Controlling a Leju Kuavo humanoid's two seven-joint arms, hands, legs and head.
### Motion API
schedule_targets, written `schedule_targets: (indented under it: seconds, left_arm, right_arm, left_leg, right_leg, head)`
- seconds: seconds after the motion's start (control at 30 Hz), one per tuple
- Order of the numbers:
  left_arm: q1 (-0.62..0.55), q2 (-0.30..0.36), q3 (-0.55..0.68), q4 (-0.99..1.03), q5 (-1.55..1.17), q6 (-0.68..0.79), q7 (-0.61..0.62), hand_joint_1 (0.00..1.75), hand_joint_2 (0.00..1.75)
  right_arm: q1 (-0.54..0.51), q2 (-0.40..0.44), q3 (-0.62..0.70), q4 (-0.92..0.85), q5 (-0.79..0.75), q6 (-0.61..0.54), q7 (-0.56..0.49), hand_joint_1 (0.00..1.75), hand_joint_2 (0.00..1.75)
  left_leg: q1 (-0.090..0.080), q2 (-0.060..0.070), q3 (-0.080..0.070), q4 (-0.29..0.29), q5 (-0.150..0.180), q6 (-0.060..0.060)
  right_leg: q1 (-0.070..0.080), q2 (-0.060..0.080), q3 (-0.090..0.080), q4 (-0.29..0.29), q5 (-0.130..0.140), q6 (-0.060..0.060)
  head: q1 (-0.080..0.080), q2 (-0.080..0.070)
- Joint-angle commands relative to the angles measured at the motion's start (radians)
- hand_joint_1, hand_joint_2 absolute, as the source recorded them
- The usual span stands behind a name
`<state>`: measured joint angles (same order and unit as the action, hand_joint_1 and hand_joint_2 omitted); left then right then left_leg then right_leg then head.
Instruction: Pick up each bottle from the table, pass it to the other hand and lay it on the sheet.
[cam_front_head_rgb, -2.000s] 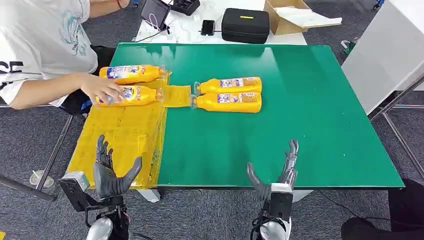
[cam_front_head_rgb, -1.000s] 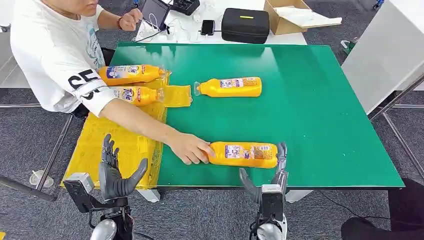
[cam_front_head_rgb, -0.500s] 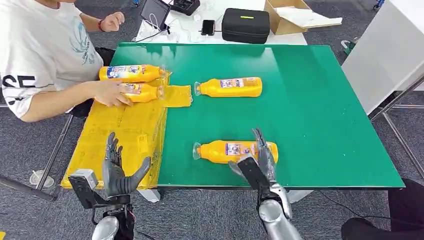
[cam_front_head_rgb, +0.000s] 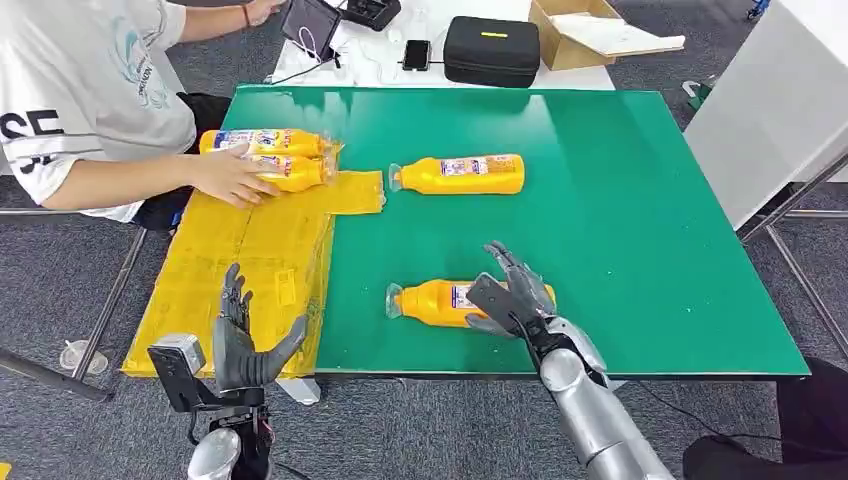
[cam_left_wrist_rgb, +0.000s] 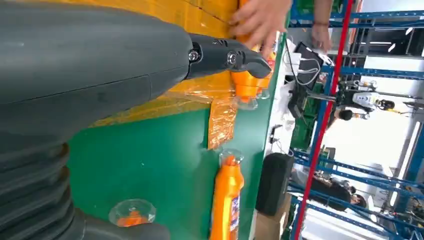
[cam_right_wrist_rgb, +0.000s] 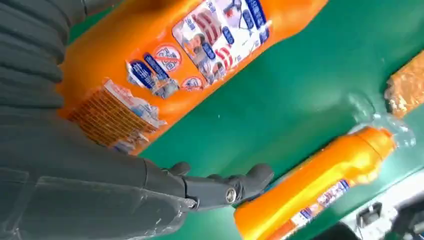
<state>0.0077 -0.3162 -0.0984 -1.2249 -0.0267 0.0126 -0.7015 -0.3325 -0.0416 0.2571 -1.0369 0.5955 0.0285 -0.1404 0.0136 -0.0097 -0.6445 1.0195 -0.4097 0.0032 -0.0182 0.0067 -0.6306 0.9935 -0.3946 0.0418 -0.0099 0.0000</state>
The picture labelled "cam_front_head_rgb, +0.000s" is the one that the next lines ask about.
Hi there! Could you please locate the person's right hand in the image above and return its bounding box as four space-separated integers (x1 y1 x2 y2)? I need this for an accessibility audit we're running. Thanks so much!
188 144 283 210

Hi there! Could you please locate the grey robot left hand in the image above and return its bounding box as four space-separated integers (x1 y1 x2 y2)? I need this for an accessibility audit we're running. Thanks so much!
213 262 311 393

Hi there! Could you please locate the person's left hand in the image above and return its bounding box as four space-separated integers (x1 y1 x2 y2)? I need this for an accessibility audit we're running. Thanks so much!
243 0 289 28

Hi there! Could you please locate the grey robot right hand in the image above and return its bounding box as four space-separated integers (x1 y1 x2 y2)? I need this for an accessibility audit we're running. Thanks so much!
464 240 558 340

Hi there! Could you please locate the orange drink bottle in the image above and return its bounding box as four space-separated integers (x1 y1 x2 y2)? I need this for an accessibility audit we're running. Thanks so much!
388 153 526 196
198 128 334 160
248 153 341 195
385 278 558 330

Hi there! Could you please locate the dark tablet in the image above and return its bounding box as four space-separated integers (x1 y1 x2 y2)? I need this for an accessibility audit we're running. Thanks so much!
280 0 342 62

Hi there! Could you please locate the yellow sheet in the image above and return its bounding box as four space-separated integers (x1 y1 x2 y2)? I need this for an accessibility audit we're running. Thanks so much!
121 168 387 381

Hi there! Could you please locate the black device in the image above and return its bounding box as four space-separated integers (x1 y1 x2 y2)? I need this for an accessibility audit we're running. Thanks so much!
340 0 403 32

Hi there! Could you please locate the green table mat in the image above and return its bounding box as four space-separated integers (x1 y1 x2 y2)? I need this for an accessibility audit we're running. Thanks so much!
218 84 813 380

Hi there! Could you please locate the white table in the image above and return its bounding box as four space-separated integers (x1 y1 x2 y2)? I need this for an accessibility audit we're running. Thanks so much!
268 0 617 91

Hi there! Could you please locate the clear plastic cup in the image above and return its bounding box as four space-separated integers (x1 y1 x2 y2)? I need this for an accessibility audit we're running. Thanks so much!
58 339 109 376

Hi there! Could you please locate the black phone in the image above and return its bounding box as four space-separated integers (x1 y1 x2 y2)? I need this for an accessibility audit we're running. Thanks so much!
402 38 433 73

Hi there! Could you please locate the person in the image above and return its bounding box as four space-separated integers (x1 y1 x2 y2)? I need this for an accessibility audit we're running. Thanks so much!
0 0 289 232

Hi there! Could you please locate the black zip case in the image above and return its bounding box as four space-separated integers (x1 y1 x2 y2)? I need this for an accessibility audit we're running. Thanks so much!
442 15 543 89

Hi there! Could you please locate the open cardboard box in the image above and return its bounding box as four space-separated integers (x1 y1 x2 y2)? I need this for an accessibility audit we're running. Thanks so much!
527 0 624 72

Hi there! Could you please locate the green and white object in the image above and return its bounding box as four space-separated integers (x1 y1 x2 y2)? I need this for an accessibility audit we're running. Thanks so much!
682 74 720 113

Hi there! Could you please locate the white sheet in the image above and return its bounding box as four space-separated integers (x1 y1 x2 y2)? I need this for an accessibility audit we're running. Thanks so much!
551 11 688 57

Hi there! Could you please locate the white panel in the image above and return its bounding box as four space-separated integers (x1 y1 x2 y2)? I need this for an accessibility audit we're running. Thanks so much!
682 0 848 231

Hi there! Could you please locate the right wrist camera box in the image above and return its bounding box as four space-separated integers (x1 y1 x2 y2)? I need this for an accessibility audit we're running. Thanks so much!
465 272 531 333

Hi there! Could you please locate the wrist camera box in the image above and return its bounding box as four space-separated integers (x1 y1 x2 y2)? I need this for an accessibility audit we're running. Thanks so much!
465 272 531 333
146 333 221 413

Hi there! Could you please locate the white cable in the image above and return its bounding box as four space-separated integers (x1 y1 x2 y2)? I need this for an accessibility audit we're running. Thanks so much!
296 25 324 65

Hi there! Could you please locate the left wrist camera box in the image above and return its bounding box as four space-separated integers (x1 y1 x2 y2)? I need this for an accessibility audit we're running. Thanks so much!
146 333 221 413

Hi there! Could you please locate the metal frame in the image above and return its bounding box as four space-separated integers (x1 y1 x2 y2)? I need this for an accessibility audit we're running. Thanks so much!
738 152 848 359
0 206 148 404

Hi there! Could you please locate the black floor cable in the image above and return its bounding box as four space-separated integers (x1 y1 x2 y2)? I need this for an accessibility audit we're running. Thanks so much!
639 382 783 446

